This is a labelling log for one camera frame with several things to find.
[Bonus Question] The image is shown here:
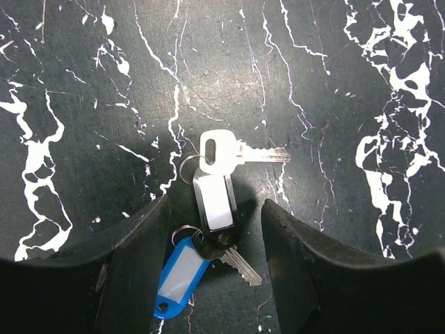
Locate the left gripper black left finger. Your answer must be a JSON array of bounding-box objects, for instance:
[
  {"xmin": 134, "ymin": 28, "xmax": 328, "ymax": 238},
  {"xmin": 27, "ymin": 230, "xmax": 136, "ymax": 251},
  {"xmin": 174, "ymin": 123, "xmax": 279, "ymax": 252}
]
[{"xmin": 1, "ymin": 196, "xmax": 170, "ymax": 333}]

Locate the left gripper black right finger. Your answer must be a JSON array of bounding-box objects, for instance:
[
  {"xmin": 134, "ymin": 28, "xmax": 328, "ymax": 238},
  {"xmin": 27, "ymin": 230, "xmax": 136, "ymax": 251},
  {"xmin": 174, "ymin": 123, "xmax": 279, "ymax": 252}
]
[{"xmin": 261, "ymin": 199, "xmax": 444, "ymax": 333}]

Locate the key with blue tag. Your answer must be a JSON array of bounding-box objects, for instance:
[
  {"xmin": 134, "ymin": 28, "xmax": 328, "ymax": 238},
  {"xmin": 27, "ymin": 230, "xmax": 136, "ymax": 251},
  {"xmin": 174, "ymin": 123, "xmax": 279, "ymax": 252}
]
[{"xmin": 154, "ymin": 229, "xmax": 262, "ymax": 320}]

